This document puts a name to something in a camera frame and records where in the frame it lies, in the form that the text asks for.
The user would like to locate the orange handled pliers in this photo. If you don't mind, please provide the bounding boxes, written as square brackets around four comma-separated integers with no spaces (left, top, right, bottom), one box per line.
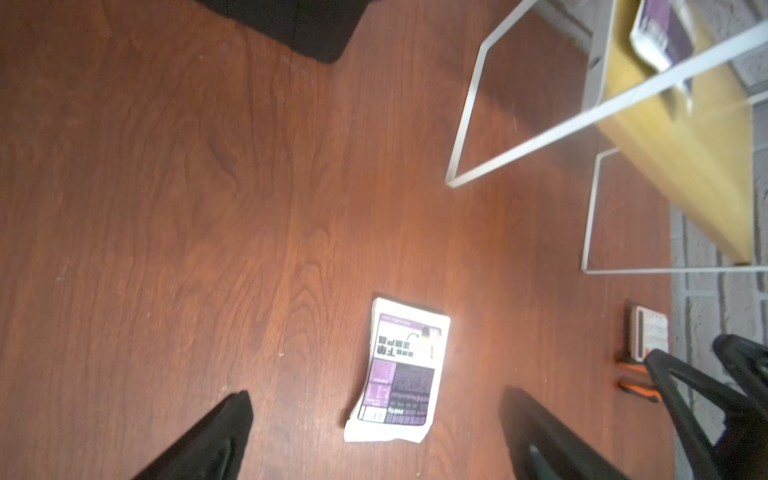
[616,359,662,404]

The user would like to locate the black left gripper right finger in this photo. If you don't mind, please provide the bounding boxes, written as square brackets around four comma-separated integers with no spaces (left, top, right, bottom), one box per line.
[499,386,625,479]

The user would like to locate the black plastic toolbox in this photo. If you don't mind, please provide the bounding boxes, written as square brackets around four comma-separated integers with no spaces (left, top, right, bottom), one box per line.
[202,0,369,64]

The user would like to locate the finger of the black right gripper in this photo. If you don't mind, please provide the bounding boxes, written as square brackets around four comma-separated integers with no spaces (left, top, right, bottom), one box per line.
[644,350,767,479]
[713,334,767,414]

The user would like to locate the white calculator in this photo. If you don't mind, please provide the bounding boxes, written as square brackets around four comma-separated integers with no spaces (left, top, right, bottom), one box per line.
[629,305,669,363]

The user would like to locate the white frame wooden shelf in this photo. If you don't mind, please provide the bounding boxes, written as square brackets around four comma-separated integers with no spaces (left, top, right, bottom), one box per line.
[445,1,767,273]

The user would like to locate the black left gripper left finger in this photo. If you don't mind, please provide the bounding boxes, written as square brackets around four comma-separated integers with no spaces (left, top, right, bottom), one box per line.
[136,391,253,479]

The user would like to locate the purple coffee bag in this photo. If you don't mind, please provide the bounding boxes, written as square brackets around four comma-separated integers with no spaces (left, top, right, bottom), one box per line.
[343,297,451,444]
[628,0,700,115]

